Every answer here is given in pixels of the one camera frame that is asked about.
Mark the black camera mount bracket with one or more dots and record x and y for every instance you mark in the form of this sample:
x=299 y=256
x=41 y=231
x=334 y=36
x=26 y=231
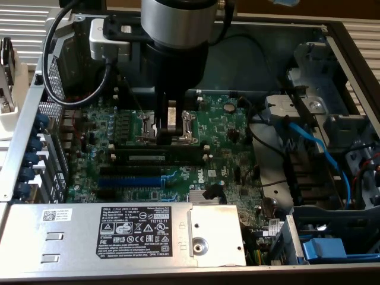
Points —
x=111 y=29

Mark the long black expansion slot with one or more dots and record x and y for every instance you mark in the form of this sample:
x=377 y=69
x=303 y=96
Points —
x=130 y=171

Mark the CPU socket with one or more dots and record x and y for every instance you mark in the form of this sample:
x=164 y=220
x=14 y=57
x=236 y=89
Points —
x=190 y=124

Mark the blue expansion slot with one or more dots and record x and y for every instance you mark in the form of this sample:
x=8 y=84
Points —
x=130 y=181

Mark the black graphics card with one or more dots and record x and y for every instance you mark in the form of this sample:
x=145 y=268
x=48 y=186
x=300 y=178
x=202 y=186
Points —
x=7 y=62

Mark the open metal PC case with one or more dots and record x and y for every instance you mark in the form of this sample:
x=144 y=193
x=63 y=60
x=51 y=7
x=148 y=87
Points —
x=252 y=68

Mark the grey metal disk bay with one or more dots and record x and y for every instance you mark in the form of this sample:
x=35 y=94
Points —
x=320 y=77

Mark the blue slot retention clip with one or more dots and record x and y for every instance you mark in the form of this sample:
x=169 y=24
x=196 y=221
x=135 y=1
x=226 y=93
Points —
x=26 y=174
x=23 y=190
x=41 y=122
x=31 y=159
x=36 y=145

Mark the black ribbed plastic block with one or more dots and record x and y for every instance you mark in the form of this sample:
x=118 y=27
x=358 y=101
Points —
x=305 y=178

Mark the coin cell battery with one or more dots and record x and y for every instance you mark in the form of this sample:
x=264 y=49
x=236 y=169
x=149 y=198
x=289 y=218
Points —
x=229 y=107

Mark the CPU socket locking lever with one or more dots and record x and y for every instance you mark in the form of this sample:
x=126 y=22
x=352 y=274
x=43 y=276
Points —
x=132 y=95

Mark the silver power supply with label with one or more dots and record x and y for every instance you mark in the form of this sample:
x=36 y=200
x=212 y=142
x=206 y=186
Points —
x=74 y=237

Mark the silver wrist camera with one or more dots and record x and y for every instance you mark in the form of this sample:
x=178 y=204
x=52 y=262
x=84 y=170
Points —
x=104 y=47

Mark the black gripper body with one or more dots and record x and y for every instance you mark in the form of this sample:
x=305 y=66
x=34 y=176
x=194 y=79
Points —
x=178 y=68

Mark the blue plastic drive caddy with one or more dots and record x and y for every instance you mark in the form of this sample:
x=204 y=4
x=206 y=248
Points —
x=323 y=249

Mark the short black expansion slot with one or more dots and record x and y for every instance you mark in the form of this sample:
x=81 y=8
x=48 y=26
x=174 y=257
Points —
x=106 y=193

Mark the green Dell motherboard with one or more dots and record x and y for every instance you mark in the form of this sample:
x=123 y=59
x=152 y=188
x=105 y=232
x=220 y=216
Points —
x=213 y=124

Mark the black RAM stick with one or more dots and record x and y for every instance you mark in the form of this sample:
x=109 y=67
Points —
x=148 y=158

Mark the white parts rack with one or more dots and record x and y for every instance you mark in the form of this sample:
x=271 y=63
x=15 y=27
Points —
x=9 y=127

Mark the black RAM slot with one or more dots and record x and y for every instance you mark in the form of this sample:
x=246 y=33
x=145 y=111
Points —
x=193 y=105
x=193 y=96
x=207 y=156
x=133 y=147

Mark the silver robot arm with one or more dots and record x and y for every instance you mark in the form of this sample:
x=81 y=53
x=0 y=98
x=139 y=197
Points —
x=178 y=17

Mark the silver chipset heatsink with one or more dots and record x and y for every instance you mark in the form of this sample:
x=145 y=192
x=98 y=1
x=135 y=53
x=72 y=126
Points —
x=196 y=197

